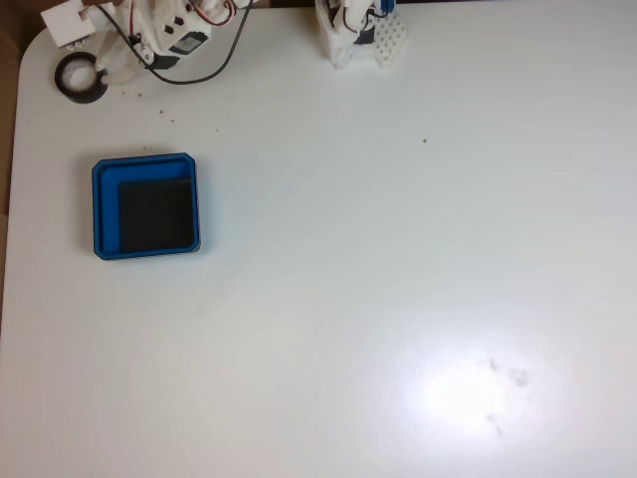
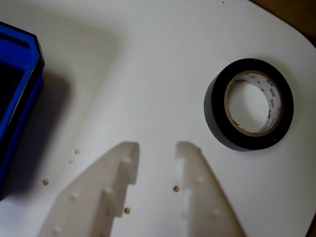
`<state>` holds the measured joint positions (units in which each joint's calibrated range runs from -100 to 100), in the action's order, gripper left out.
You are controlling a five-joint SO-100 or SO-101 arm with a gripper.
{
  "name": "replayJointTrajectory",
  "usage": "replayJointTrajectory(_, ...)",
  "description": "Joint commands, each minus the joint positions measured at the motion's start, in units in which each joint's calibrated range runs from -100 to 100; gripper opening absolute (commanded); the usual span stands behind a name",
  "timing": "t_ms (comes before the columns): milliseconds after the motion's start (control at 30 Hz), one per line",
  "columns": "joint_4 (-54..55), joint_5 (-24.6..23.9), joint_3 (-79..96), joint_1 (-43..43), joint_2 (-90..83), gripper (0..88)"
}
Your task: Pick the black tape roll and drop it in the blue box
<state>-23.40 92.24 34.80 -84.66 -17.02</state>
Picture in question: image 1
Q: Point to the blue square box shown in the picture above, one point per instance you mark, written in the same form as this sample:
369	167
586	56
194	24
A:
107	214

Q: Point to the blue table clamp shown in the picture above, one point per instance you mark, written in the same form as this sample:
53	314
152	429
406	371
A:
388	5

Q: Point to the black tape roll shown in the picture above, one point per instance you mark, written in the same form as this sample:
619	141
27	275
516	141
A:
74	97

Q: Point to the white square camera box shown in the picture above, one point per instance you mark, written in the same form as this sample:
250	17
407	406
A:
67	22

